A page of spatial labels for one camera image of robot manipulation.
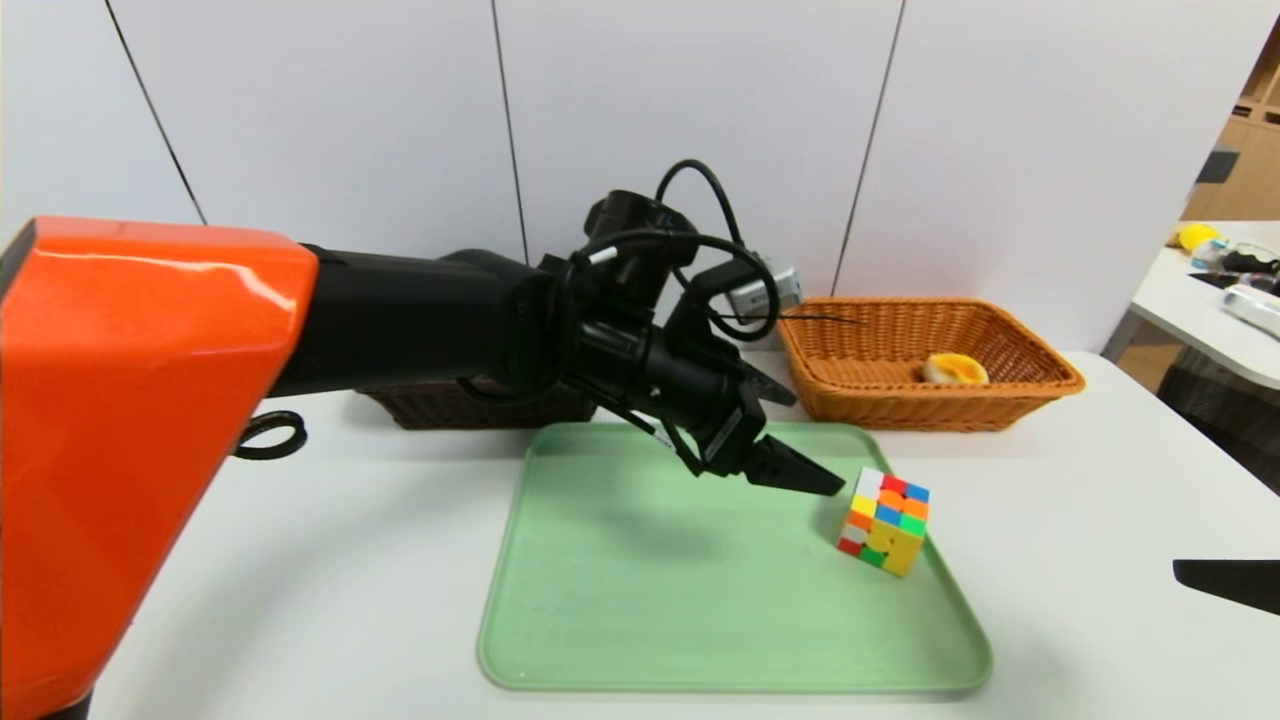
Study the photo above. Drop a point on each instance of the white side table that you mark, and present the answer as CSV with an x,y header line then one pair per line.
x,y
1200,300

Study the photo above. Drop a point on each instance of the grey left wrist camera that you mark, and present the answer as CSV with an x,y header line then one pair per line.
x,y
768,292

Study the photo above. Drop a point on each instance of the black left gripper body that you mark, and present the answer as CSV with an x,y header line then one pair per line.
x,y
728,437

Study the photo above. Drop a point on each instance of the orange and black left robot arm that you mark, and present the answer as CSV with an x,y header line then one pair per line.
x,y
150,420

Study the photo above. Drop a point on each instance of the white elongated device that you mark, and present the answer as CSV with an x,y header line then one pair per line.
x,y
1252,308

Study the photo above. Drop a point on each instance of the cream bun with yellow centre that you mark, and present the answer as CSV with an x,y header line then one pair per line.
x,y
955,370

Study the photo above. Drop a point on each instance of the wooden shelving unit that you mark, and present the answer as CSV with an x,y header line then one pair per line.
x,y
1250,150

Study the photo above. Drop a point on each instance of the dark brown wicker basket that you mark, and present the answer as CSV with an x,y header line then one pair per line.
x,y
440,408

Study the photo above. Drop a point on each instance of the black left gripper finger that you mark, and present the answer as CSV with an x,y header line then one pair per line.
x,y
768,390
790,470

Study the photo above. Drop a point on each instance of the orange wicker basket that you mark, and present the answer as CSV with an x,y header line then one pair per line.
x,y
1020,390

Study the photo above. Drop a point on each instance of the yellow round object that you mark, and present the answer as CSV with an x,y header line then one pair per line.
x,y
1196,236

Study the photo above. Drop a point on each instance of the pale green plastic tray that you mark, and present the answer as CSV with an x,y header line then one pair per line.
x,y
720,600

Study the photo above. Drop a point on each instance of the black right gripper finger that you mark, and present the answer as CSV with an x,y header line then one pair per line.
x,y
1240,585

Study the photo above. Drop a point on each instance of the multicoloured puzzle cube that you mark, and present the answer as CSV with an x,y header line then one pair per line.
x,y
885,520

